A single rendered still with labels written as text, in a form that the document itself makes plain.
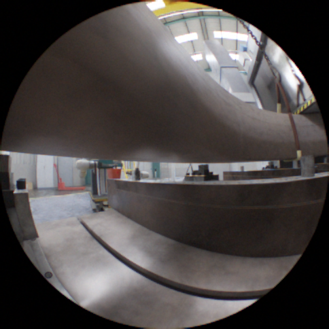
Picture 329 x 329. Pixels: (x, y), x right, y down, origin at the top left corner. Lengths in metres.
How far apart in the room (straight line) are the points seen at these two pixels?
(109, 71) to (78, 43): 0.06
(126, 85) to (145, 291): 0.57
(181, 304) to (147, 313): 0.12
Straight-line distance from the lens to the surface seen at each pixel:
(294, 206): 0.58
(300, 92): 3.28
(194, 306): 0.47
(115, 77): 0.15
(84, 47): 0.15
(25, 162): 7.24
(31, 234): 0.66
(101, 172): 2.36
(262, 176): 1.99
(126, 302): 0.49
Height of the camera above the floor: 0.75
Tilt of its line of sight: 4 degrees up
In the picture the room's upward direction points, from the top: 2 degrees counter-clockwise
